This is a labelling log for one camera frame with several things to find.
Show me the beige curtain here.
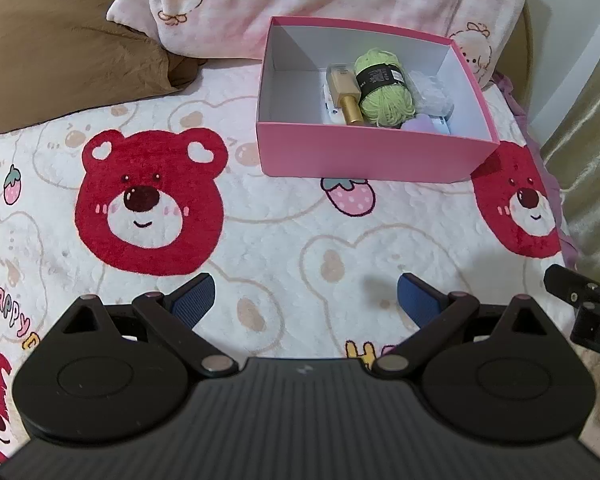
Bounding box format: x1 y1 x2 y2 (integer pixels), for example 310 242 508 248
540 0 600 281

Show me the green yarn ball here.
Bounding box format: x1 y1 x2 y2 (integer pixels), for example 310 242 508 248
355 47 418 128

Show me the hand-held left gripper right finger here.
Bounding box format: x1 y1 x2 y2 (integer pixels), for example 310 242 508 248
372 272 551 373

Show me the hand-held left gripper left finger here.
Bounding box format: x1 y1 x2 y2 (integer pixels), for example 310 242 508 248
55 273 238 376

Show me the brown pillow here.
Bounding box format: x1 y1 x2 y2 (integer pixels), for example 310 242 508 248
0 0 206 138

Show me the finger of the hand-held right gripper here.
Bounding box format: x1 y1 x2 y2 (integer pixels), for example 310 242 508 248
543 265 600 307

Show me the red bear printed blanket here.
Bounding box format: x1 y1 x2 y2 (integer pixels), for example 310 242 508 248
0 55 576 466

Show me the beige round headboard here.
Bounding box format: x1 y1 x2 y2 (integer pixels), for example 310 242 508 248
521 0 539 116

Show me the pink cardboard box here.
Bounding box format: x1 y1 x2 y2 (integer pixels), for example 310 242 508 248
255 16 501 183

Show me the gold capped cosmetic bottle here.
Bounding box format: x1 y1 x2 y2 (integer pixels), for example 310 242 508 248
326 62 366 126

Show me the clear plastic case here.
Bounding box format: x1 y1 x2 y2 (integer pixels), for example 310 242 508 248
414 72 454 117

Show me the blue wet wipes pack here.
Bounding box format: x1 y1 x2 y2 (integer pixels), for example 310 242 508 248
322 72 452 136

